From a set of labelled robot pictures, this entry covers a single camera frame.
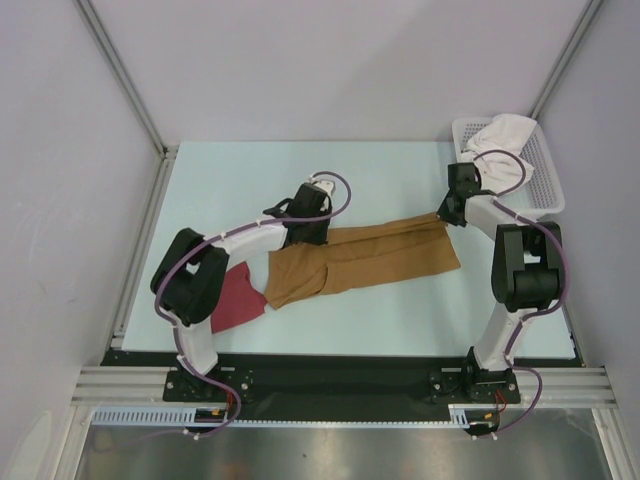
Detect tan tank top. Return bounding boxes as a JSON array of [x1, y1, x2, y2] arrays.
[[264, 213, 461, 310]]

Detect red tank top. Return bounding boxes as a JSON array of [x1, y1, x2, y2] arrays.
[[210, 262, 267, 334]]

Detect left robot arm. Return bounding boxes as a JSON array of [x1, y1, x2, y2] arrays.
[[150, 178, 335, 401]]

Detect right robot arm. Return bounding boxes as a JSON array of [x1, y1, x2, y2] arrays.
[[430, 162, 569, 404]]

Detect white tank top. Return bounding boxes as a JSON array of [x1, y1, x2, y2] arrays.
[[459, 114, 538, 196]]

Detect white plastic basket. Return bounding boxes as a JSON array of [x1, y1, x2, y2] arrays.
[[452, 117, 565, 219]]

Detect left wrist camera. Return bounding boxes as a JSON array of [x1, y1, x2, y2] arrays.
[[310, 178, 336, 197]]

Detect left aluminium frame post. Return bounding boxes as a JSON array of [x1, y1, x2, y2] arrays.
[[73, 0, 177, 350]]

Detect aluminium frame post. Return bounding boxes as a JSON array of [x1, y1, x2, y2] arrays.
[[73, 0, 177, 350], [529, 0, 608, 120]]

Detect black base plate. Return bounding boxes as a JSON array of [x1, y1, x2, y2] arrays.
[[101, 350, 580, 423]]

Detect white cable duct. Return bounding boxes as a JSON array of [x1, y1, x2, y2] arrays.
[[91, 406, 480, 429]]

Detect right aluminium frame post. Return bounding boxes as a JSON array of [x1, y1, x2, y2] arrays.
[[529, 0, 608, 120]]

